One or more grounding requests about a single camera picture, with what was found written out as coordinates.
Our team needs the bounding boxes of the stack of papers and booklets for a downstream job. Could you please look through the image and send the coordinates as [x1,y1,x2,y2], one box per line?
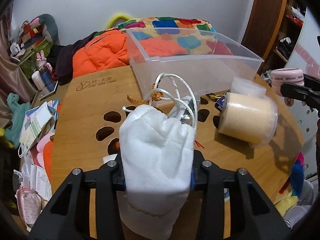
[19,99,60,155]

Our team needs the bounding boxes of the orange quilted jacket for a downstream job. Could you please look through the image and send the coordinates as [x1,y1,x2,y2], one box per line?
[72,30,188,78]

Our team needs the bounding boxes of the colourful patchwork blanket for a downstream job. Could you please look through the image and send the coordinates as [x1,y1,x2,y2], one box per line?
[105,17,233,56]

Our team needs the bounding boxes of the clear plastic storage bin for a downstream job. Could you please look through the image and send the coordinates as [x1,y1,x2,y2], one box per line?
[126,28,263,98]

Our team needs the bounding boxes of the wooden door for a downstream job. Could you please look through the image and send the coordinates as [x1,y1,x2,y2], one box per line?
[241,0,287,59]

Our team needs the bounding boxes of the white drawstring cloth pouch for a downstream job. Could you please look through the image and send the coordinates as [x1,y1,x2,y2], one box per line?
[118,73,199,240]

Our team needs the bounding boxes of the grey plush with boxes pile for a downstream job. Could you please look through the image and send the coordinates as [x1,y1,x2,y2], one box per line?
[10,14,59,61]

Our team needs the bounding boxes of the teal dinosaur plush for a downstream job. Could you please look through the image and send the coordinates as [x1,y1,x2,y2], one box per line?
[5,93,30,148]

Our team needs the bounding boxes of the pink bunny figure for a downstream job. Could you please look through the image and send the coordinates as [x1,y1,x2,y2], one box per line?
[36,50,53,72]

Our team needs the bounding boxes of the pink round Huntoor case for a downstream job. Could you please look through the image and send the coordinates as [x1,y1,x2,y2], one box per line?
[270,68,304,96]

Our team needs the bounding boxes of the yellow curved pillow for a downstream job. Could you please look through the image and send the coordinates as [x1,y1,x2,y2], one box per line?
[105,13,132,30]

